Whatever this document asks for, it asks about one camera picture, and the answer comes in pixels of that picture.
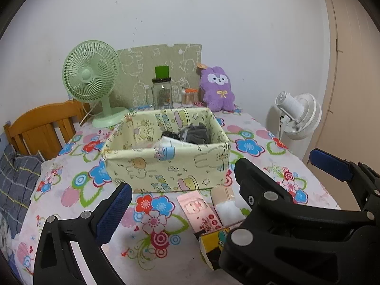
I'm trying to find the glass jar with green lid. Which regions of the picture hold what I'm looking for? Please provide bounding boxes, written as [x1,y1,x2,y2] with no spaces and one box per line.
[145,65,173,110]

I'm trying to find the green patterned board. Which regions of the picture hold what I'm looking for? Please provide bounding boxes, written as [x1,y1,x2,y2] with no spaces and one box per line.
[114,44,202,109]

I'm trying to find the yellow black packet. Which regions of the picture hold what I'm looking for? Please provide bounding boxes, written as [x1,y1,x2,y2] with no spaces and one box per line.
[198,226,235,271]

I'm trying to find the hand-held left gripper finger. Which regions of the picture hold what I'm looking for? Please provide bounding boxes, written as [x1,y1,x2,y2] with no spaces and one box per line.
[33,182,133,285]

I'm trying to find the pink cartoon packet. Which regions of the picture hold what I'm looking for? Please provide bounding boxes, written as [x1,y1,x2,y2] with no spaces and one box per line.
[176,191,224,234]

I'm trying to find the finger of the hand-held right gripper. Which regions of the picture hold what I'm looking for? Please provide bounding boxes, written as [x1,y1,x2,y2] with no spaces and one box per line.
[218,158,380,285]
[309,148,380,211]

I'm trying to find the beige and white packet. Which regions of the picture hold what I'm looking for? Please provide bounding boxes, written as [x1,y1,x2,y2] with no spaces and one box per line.
[210,186,245,225]

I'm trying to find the white standing fan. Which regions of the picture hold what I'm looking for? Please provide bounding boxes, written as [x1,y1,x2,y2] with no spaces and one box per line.
[265,91,323,161]

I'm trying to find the green desk fan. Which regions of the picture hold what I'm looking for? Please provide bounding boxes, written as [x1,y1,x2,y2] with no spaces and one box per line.
[62,40,129,129]

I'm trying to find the white fan cord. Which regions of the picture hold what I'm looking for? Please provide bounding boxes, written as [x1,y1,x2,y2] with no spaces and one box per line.
[80,102,100,124]

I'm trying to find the grey socks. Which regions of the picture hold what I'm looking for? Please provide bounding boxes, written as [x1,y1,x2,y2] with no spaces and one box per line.
[181,123,211,145]

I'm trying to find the grey plaid pillow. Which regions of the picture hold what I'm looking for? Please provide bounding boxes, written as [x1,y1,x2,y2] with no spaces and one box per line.
[0,145,43,238]

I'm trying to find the small jar with orange lid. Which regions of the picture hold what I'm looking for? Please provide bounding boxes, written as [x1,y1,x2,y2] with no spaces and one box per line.
[181,88,197,108]

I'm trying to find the black sock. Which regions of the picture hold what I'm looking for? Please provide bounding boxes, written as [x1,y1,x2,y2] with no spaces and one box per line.
[161,130,183,141]

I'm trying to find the beige door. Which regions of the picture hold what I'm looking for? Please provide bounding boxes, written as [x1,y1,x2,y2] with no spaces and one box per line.
[319,0,380,185]

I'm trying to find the white cloth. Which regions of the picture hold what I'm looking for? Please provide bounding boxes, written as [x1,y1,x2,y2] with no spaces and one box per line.
[154,137,196,149]

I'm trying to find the purple plush bunny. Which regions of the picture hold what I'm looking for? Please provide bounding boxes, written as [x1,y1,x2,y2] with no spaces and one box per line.
[196,62,236,113]

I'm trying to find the floral tablecloth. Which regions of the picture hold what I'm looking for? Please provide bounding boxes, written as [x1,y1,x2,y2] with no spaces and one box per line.
[13,102,342,285]

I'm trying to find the wooden bed headboard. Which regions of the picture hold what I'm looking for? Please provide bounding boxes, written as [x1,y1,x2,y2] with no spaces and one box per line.
[4,99,91,161]

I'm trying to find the yellow cartoon fabric storage box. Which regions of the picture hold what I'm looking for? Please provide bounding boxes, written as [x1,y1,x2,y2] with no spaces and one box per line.
[101,108,231,194]

